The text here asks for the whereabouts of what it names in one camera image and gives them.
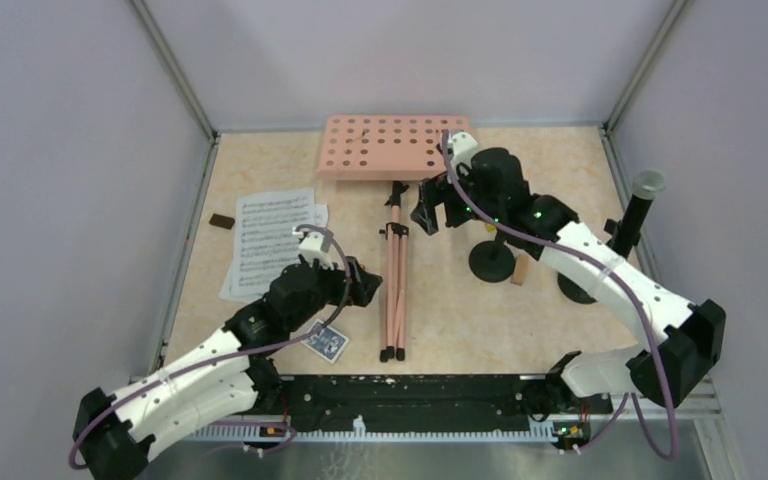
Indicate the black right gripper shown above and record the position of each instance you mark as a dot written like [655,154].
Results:
[431,191]

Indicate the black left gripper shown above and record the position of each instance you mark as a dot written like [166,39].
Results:
[364,286]

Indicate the black microphone desk stand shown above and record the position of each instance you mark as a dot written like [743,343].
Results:
[492,261]

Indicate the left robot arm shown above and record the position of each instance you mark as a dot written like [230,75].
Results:
[116,435]

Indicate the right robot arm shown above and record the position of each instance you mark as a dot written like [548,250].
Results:
[679,341]

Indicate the blue playing card box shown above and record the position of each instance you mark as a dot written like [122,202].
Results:
[325,341]

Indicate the long wooden block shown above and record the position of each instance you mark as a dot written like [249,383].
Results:
[521,267]

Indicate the dark brown flat block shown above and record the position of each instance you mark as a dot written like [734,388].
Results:
[222,221]

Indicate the black grey microphone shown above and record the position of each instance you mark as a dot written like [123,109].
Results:
[625,233]

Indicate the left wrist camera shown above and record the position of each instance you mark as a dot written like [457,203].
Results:
[314,245]

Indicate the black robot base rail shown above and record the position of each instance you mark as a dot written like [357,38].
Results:
[423,403]

